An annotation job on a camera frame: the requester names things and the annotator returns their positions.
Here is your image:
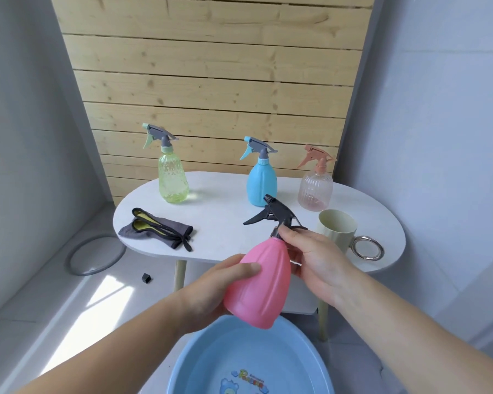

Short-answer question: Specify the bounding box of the person's right hand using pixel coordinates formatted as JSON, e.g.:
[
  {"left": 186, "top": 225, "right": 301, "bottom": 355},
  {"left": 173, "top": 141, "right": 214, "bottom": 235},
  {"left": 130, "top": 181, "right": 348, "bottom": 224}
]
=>
[{"left": 277, "top": 224, "right": 369, "bottom": 310}]

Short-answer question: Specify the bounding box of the person's left hand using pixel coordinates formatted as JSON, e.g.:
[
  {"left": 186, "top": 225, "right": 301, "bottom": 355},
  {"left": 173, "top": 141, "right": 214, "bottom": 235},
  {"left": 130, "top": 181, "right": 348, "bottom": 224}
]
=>
[{"left": 176, "top": 253, "right": 262, "bottom": 335}]

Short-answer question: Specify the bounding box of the beige cup with metal handle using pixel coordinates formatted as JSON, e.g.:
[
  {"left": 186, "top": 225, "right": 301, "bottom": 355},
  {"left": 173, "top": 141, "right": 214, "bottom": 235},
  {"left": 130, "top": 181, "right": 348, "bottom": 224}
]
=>
[{"left": 315, "top": 208, "right": 385, "bottom": 262}]

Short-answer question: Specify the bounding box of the pink spray bottle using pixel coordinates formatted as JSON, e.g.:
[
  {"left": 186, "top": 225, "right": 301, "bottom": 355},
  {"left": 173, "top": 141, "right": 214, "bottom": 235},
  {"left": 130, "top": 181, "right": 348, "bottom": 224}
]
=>
[{"left": 223, "top": 236, "right": 293, "bottom": 330}]

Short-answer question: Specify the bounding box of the black spray nozzle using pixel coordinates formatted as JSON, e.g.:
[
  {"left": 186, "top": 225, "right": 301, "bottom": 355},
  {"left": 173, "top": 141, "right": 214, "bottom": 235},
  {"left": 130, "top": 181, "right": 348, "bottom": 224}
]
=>
[{"left": 243, "top": 194, "right": 308, "bottom": 239}]

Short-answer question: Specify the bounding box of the clear ribbed spray bottle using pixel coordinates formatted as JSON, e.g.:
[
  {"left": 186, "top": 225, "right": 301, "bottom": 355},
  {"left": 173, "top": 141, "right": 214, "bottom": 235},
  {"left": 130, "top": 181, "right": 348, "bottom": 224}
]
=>
[{"left": 297, "top": 172, "right": 334, "bottom": 213}]

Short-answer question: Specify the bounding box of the blue spray bottle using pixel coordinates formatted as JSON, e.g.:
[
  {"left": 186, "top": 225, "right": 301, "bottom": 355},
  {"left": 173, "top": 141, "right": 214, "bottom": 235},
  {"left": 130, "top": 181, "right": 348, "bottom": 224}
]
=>
[{"left": 246, "top": 163, "right": 278, "bottom": 208}]

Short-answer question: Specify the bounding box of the orange spray head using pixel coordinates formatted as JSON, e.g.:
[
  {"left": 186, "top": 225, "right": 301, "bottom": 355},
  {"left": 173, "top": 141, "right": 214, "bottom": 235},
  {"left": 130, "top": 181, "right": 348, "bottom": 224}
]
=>
[{"left": 297, "top": 144, "right": 338, "bottom": 175}]

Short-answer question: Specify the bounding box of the green clear spray bottle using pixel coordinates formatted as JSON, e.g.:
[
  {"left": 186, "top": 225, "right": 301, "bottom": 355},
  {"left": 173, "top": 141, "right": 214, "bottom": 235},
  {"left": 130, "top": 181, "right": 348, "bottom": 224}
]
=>
[{"left": 158, "top": 150, "right": 190, "bottom": 204}]

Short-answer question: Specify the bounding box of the blue grey spray nozzle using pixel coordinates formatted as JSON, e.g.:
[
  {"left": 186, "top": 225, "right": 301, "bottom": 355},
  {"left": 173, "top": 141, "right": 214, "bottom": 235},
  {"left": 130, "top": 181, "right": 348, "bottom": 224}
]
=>
[{"left": 239, "top": 136, "right": 279, "bottom": 165}]

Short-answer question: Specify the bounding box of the green grey spray nozzle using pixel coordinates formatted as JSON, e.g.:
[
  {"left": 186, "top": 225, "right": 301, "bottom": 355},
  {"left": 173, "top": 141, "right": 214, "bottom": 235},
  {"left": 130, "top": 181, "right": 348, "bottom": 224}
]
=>
[{"left": 142, "top": 122, "right": 180, "bottom": 154}]

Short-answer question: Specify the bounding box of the person's right forearm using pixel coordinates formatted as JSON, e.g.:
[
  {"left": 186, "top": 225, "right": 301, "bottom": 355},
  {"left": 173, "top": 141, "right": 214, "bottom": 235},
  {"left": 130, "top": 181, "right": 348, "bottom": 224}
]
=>
[{"left": 333, "top": 274, "right": 493, "bottom": 394}]

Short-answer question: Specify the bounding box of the person's left forearm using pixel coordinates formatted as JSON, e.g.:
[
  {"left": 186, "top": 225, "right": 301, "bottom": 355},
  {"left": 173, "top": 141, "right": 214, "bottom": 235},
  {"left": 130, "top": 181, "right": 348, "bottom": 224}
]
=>
[{"left": 14, "top": 293, "right": 186, "bottom": 394}]

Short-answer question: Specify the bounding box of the white oval table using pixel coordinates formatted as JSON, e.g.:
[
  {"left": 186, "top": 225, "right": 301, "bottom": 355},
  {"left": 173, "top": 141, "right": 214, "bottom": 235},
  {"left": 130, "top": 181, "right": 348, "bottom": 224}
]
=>
[{"left": 113, "top": 171, "right": 406, "bottom": 342}]

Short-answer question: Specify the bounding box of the blue plastic basin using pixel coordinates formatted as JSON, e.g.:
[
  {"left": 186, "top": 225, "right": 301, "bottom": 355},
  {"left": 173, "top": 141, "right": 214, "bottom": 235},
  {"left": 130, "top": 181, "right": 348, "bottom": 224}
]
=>
[{"left": 164, "top": 315, "right": 335, "bottom": 394}]

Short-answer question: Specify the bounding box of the grey cloth with black trim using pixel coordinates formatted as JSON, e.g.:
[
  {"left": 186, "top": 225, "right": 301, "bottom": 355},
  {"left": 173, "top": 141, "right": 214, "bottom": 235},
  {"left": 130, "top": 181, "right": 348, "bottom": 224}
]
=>
[{"left": 118, "top": 207, "right": 194, "bottom": 252}]

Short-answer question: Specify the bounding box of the grey rubber ring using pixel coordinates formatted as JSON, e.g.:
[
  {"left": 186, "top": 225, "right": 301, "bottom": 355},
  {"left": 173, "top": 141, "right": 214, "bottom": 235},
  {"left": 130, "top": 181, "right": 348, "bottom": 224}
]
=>
[{"left": 67, "top": 235, "right": 127, "bottom": 277}]

